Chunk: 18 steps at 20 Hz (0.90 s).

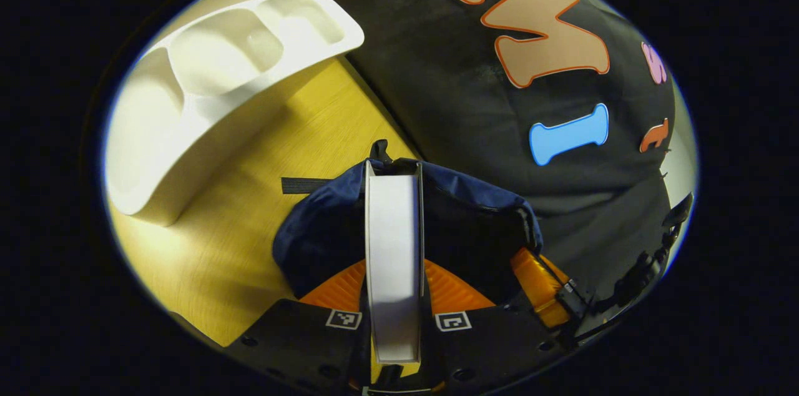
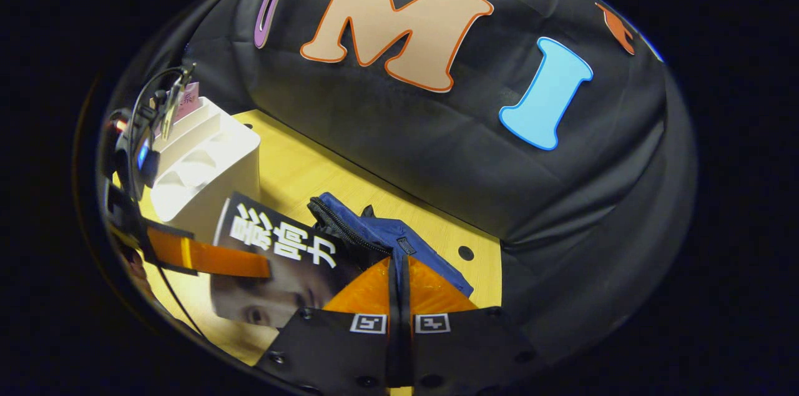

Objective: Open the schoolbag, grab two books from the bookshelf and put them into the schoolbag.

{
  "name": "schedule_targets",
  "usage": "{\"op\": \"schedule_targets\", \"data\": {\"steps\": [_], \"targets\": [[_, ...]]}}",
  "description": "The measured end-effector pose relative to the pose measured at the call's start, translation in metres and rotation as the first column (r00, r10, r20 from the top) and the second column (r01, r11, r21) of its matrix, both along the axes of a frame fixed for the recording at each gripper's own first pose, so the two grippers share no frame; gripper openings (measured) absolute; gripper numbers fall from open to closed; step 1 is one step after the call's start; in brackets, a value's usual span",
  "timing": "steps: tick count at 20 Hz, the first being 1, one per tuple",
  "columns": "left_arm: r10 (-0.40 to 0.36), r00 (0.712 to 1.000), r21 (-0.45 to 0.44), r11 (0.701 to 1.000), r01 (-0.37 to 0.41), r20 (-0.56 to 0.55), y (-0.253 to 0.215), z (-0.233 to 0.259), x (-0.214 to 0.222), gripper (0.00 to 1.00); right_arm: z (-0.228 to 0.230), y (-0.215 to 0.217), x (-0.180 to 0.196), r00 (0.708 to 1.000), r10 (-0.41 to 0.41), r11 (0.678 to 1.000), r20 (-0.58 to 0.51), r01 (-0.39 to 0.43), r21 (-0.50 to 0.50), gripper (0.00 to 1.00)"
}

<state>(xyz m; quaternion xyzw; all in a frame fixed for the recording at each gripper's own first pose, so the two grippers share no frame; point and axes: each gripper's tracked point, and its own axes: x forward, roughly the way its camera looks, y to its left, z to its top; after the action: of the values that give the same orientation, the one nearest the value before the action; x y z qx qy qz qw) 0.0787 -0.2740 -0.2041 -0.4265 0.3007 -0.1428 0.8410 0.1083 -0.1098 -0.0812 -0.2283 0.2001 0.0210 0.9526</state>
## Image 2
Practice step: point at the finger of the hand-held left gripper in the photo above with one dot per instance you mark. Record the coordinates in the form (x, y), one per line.
(218, 257)

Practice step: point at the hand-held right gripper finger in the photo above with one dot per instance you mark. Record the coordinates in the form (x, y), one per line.
(392, 296)
(406, 296)

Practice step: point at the blue schoolbag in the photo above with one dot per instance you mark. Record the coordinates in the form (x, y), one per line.
(387, 233)

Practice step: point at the white plastic bookshelf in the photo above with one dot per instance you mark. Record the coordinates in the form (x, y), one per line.
(212, 177)

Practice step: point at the black portrait cover book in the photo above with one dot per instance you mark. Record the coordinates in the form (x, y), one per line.
(287, 283)

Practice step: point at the pink book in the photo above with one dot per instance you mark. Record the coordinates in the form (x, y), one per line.
(189, 102)

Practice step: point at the black backdrop cloth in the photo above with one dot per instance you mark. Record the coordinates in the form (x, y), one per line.
(437, 146)

